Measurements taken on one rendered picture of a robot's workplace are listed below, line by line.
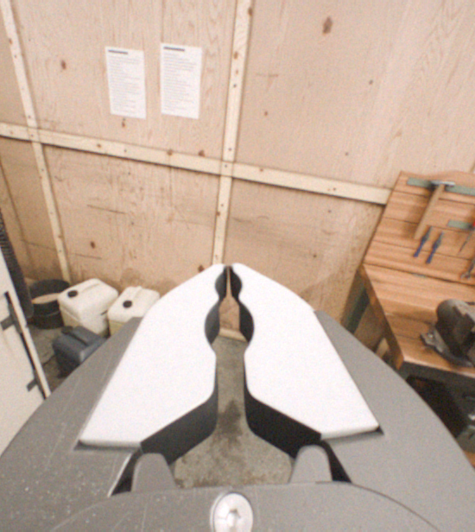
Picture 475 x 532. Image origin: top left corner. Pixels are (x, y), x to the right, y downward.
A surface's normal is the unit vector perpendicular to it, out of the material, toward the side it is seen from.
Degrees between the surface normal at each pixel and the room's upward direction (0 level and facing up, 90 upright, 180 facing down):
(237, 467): 0
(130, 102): 90
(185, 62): 90
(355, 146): 89
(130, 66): 90
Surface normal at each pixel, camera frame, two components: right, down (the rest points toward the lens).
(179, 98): -0.21, 0.46
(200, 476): 0.13, -0.86
